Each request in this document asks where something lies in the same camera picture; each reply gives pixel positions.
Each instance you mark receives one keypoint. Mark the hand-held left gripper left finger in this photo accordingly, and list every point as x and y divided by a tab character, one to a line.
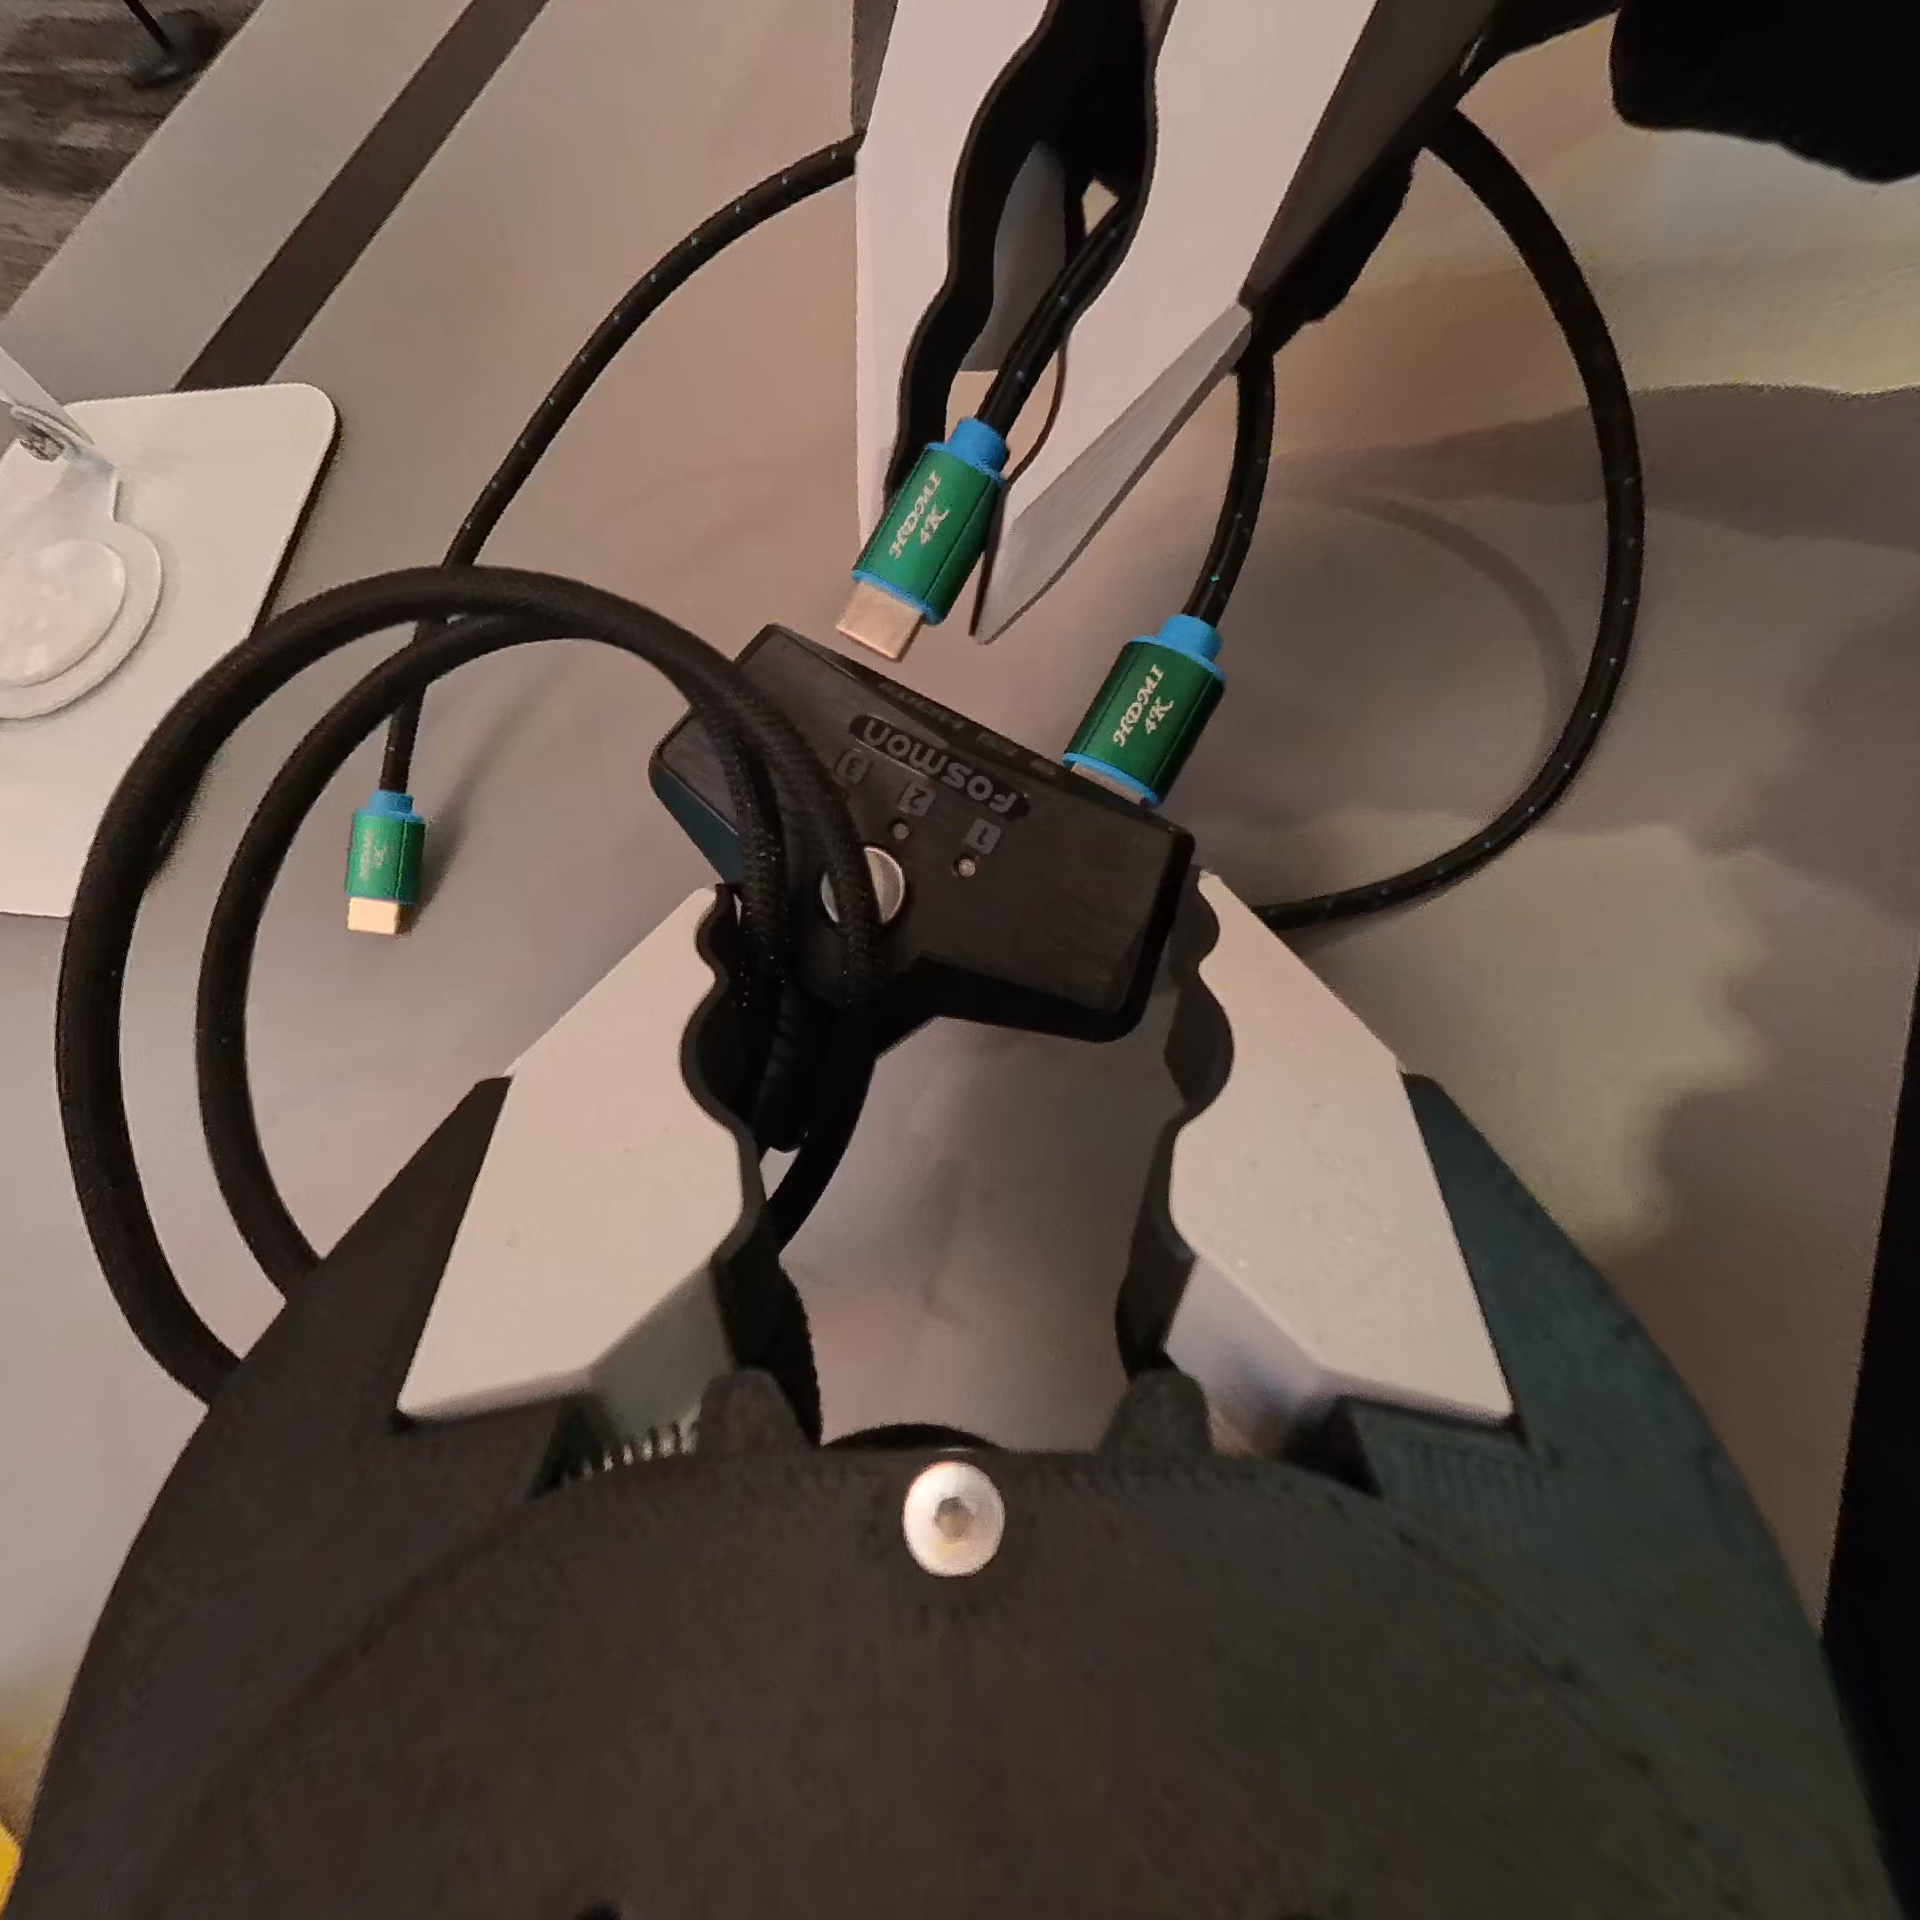
586	1231

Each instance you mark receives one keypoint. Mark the yellow plastic bin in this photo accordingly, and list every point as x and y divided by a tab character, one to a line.
10	1875

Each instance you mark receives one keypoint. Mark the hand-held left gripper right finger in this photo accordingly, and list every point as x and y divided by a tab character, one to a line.
1320	1231

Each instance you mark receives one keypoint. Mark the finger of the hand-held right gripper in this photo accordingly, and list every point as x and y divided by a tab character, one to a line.
908	182
1200	182

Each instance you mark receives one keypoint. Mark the person's right hand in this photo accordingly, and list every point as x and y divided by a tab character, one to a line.
1769	76

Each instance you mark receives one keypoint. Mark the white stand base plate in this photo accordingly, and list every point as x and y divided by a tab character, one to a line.
225	481

